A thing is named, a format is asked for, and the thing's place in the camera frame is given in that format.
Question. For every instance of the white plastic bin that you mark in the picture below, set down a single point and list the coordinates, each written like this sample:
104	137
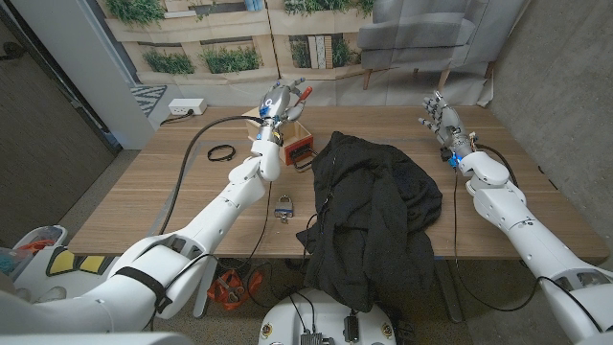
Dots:
43	237

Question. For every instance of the dark table leg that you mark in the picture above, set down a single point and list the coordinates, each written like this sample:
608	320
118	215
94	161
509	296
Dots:
450	297

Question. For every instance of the wooden box with drawer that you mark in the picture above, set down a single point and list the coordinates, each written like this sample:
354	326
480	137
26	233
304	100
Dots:
299	144

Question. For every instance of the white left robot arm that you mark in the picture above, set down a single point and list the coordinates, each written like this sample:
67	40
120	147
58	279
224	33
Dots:
206	230

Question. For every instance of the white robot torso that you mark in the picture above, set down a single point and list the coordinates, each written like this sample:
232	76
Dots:
325	316

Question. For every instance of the white table leg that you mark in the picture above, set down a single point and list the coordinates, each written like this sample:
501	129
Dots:
205	292

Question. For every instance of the yellow black-edged pad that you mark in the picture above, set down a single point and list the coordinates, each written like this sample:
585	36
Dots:
93	264

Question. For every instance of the orange tool bundle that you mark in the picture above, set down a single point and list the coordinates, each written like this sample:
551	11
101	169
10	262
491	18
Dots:
225	287

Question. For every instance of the clear plastic storage box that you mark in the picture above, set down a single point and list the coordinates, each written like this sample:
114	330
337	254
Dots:
12	261

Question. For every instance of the black elastic band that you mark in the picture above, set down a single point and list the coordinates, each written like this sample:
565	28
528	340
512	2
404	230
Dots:
209	153

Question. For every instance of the white power strip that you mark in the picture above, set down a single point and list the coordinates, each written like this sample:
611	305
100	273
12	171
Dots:
187	106

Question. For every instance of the silver blue padlock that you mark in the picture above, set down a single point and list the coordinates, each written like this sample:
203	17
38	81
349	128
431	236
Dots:
283	207

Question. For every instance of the black trousers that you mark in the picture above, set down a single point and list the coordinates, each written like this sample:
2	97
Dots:
369	215

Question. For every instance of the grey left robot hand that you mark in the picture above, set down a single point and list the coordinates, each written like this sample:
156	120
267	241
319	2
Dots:
277	106

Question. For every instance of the dark wood-grain door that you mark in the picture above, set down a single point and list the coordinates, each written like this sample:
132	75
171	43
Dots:
43	144

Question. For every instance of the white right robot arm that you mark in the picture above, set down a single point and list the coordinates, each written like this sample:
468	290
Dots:
507	206

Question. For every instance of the white sneaker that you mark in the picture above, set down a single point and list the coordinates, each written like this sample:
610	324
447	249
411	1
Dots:
50	294

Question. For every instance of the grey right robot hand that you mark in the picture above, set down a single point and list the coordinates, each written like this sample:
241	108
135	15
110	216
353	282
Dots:
449	127

